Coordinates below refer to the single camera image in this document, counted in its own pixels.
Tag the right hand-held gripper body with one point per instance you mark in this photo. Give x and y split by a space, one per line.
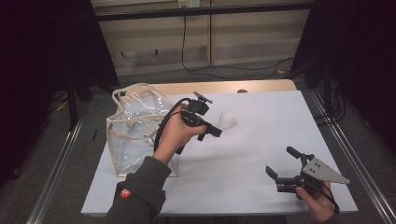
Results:
322 171

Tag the white wall socket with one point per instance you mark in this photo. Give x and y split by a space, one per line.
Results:
189 3

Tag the dark curtain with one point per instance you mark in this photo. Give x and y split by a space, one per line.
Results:
37 46
367 46

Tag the white table mat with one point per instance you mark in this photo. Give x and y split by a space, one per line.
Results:
243 161

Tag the person's right hand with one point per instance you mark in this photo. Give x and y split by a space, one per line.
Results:
319 207

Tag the person's left hand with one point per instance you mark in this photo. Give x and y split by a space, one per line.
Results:
174 137

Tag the black metal crossbar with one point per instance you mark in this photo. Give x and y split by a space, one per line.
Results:
218 10

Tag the aluminium floor rail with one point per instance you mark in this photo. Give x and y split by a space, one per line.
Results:
73 133
350 155

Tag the black metal stand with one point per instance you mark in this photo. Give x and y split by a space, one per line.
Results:
73 105
327 81

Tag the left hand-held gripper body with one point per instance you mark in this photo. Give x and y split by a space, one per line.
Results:
197 109

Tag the clear plastic tote bag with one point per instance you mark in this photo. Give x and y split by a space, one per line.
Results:
130 155

